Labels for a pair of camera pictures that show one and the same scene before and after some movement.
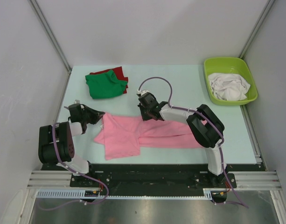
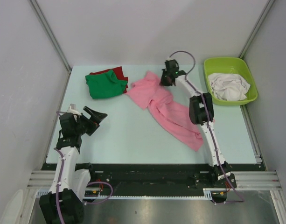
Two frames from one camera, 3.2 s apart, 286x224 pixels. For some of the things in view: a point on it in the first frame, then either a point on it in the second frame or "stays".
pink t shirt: (122, 137) to (148, 91)
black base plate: (153, 177) stays
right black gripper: (144, 116) to (163, 82)
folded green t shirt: (104, 85) stays
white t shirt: (228, 87) stays
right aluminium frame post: (263, 14) stays
